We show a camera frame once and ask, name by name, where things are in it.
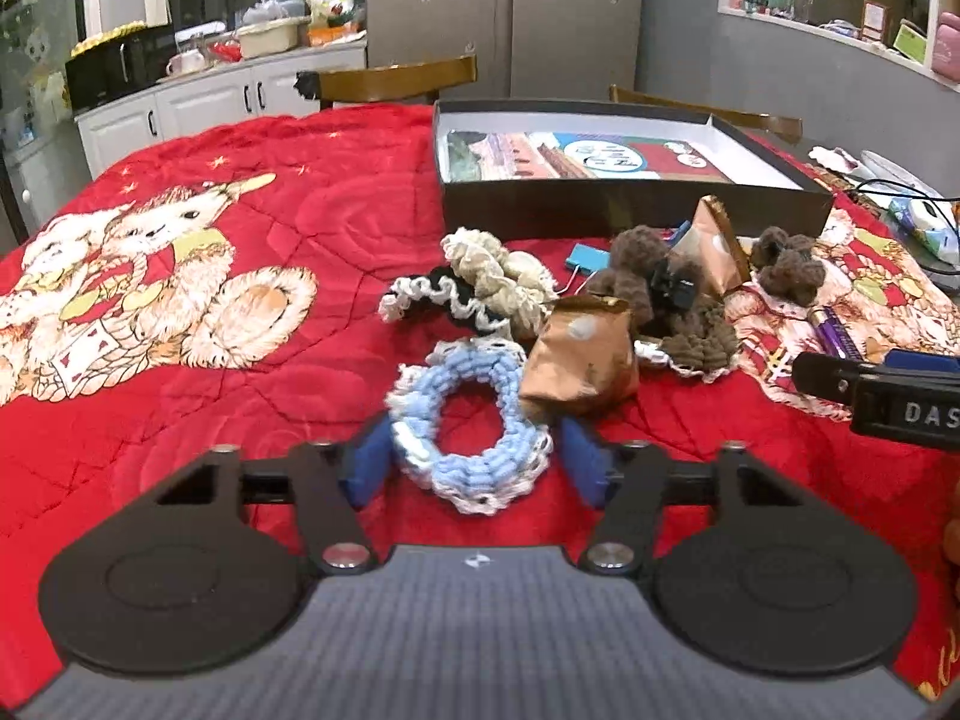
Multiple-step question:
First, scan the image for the black white crochet scrunchie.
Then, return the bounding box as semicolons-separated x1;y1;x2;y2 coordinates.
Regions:
377;265;512;340

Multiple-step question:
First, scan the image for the black shallow cardboard box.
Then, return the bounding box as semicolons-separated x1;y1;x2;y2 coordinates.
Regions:
433;99;833;241

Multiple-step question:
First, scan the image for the white mug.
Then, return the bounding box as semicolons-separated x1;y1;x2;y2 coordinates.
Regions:
166;49;208;78

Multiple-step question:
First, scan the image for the left wooden chair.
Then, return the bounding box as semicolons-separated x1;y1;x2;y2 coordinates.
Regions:
295;54;478;110

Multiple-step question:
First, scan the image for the wooden chair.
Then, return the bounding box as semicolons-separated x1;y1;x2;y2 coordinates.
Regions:
608;85;804;145
295;54;478;110

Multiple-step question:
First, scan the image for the black microwave oven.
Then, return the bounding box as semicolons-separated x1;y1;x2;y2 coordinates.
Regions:
65;25;178;112

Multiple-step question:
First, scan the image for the blue binder clip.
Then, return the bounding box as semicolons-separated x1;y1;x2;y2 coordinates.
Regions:
560;242;610;294

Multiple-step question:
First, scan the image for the black cable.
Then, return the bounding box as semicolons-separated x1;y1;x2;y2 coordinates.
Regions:
831;170;960;280

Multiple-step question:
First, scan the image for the white kitchen cabinet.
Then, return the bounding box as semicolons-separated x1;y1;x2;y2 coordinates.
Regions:
75;32;366;176

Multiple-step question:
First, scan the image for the right wooden chair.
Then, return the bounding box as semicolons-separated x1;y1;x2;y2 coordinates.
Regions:
608;85;804;145

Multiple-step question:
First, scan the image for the purple tube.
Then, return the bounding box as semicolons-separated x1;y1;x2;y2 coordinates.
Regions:
807;305;864;362

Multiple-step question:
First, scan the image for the pink thermos bottle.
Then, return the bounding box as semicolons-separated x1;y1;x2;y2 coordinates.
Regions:
931;11;960;83

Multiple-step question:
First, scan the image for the light blue crochet scrunchie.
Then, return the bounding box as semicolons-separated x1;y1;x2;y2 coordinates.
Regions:
386;338;553;517

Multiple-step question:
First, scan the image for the silver double door refrigerator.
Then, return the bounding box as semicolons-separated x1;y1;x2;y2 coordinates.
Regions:
366;0;643;99

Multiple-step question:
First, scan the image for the brown snack packet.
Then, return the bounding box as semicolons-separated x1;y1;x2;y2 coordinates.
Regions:
519;296;638;422
674;195;750;298

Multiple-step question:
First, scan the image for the brown fuzzy hair claw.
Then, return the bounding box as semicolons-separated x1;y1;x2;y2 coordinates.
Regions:
750;226;827;307
586;226;704;338

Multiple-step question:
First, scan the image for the beige plastic basin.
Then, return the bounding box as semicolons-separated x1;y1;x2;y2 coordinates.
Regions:
236;16;309;60

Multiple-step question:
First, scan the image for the beige crochet scrunchie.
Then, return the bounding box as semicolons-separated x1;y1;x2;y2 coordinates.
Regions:
441;227;558;341

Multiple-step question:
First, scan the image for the person's right hand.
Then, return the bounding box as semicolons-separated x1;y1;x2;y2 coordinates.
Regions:
942;504;960;567

